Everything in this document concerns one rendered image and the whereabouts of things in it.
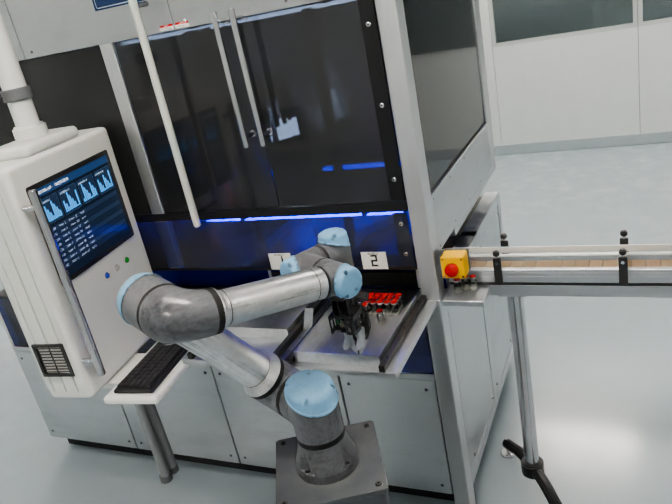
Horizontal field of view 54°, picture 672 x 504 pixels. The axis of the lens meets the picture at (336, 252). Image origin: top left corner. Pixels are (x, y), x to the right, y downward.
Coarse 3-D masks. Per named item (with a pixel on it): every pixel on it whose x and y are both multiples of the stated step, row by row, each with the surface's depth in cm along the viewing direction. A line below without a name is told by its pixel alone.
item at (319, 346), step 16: (320, 320) 202; (400, 320) 191; (320, 336) 199; (336, 336) 197; (384, 336) 191; (304, 352) 186; (320, 352) 183; (336, 352) 188; (352, 352) 187; (368, 352) 185; (384, 352) 179
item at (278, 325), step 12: (276, 312) 219; (288, 312) 218; (300, 312) 209; (240, 324) 216; (252, 324) 215; (264, 324) 213; (276, 324) 211; (288, 324) 210; (240, 336) 209; (252, 336) 207; (264, 336) 205; (276, 336) 203
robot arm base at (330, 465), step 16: (304, 448) 153; (320, 448) 151; (336, 448) 152; (352, 448) 156; (304, 464) 155; (320, 464) 152; (336, 464) 152; (352, 464) 155; (304, 480) 155; (320, 480) 152; (336, 480) 153
